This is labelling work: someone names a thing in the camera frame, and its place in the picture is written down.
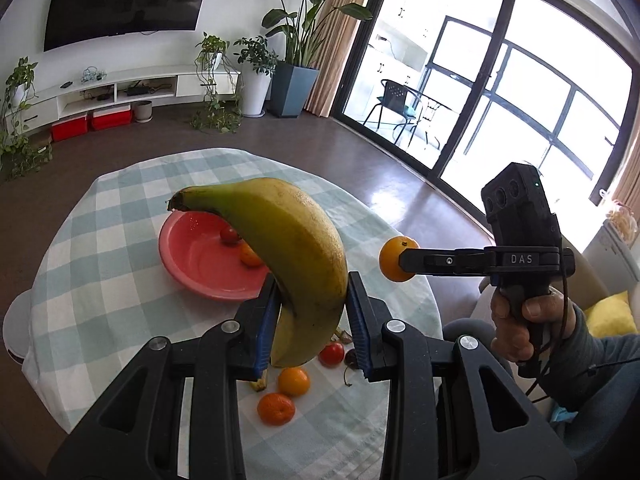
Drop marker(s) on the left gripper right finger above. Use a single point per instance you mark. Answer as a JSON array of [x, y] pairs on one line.
[[453, 411]]

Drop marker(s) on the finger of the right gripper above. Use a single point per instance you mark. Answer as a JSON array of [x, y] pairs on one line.
[[444, 262]]

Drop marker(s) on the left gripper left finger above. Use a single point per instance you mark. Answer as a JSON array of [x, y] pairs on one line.
[[132, 431]]

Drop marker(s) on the small orange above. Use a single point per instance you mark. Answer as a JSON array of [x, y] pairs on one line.
[[388, 258]]

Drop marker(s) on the yellow banana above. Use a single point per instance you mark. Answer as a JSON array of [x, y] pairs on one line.
[[300, 246]]

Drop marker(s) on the dark chestnut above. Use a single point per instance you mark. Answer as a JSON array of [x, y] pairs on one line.
[[350, 359]]

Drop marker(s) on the large orange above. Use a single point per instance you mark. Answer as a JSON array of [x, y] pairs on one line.
[[248, 257]]

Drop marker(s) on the red tomato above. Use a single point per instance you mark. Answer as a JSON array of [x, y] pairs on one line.
[[229, 237]]

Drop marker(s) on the right hand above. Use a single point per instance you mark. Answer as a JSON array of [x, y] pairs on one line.
[[512, 338]]

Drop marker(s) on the yellow cushion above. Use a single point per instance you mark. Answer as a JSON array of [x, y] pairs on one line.
[[611, 316]]

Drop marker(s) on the black balcony chair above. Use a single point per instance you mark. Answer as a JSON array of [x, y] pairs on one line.
[[411, 105]]

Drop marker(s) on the red plastic bowl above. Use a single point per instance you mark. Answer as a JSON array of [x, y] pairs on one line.
[[193, 254]]

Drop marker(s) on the trailing shelf plant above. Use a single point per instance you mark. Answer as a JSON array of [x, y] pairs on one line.
[[221, 108]]

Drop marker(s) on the blue planter tall plant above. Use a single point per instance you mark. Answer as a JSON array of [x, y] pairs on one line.
[[305, 33]]

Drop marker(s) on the white pot plant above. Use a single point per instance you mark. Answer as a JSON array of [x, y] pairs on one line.
[[258, 63]]

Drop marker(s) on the beige curtain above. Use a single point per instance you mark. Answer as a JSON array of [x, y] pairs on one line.
[[338, 32]]

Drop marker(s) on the red storage box left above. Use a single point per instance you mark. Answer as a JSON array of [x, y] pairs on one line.
[[69, 127]]

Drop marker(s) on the red storage box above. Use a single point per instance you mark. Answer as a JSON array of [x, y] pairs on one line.
[[69, 127], [111, 117]]

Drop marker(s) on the red storage box right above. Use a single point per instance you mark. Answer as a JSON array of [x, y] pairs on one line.
[[111, 117]]

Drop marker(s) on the small grey pot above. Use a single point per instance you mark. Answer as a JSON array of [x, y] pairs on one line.
[[143, 111]]

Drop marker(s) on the white tv cabinet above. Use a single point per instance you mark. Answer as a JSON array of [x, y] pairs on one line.
[[160, 84]]

